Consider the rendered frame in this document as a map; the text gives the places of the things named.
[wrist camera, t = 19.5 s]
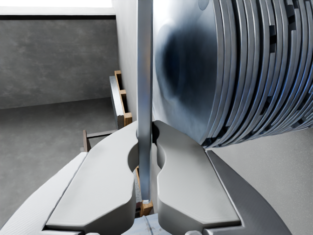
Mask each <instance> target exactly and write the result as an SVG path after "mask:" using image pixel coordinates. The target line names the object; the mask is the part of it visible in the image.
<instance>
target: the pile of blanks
mask: <svg viewBox="0 0 313 235"><path fill-rule="evenodd" d="M218 1H219V5H220V11H221V17H222V25H223V36H224V70H223V81H222V89H221V95H220V100H219V105H218V110H217V113H216V116H215V120H214V122H213V125H212V128H211V130H210V132H209V134H208V136H207V138H206V139H205V141H204V142H203V143H202V144H201V146H202V147H203V148H204V149H208V148H221V147H226V146H229V145H234V144H239V143H243V142H245V141H248V140H253V139H258V138H261V137H266V136H273V135H279V134H283V133H287V132H292V131H300V130H304V129H308V128H313V0H218Z"/></svg>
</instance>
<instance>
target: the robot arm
mask: <svg viewBox="0 0 313 235"><path fill-rule="evenodd" d="M152 143H155V145H156V146H157V165H158V166H159V167H160V168H161V171H160V173H159V174H158V176H157V211H158V223H159V225H160V227H161V228H162V229H164V230H166V231H167V232H169V233H170V234H172V235H292V233H291V232H290V230H289V229H288V227H287V226H286V224H285V223H284V222H283V220H282V219H281V217H280V216H279V215H278V213H277V212H276V211H275V210H274V209H273V207H272V206H271V205H270V204H269V203H268V202H267V200H266V199H265V198H264V197H263V196H262V195H261V194H260V193H259V192H258V191H257V190H256V189H255V188H254V187H253V186H251V185H250V184H249V183H248V182H247V181H246V180H245V179H244V178H242V177H241V176H240V175H239V174H238V173H237V172H236V171H234V170H233V169H232V168H231V167H230V166H229V165H228V164H227V163H225V162H224V161H223V160H222V159H221V158H220V157H219V156H218V155H217V154H216V153H215V152H213V151H212V150H205V149H204V148H203V147H202V146H201V145H200V144H199V143H197V142H196V141H195V140H193V139H192V138H190V137H189V136H187V135H186V134H184V133H182V132H181V131H179V130H177V129H175V128H173V127H172V126H170V125H168V124H166V123H164V122H162V121H161V120H155V121H152ZM138 165H139V151H138V139H137V121H135V122H133V123H131V124H129V125H127V126H125V127H123V128H122V129H120V130H118V131H116V132H114V133H113V134H111V135H109V136H107V137H106V138H105V139H103V140H102V141H100V142H99V143H98V144H97V145H95V146H94V147H93V148H92V149H91V150H90V151H89V152H81V153H80V154H79V155H77V156H76V157H75V158H74V159H73V160H72V161H70V162H69V163H68V164H67V165H66V166H64V167H63V168H62V169H61V170H60V171H59V172H58V173H56V174H55V175H54V176H53V177H52V178H50V179H49V180H48V181H47V182H46V183H45V184H43V185H42V186H41V187H40V188H39V189H37V190H36V191H35V192H34V193H33V194H32V195H31V196H29V197H28V198H27V199H26V200H25V201H24V202H23V203H22V204H21V205H20V206H19V207H18V208H17V209H16V210H15V212H14V213H13V214H12V215H11V216H10V217H9V218H8V220H7V221H6V222H5V223H4V224H3V225H2V227H1V228H0V235H121V234H123V233H124V232H126V231H128V230H129V229H130V228H131V227H132V226H133V224H134V220H135V212H136V190H135V178H134V175H133V171H134V170H135V169H136V167H137V166H138Z"/></svg>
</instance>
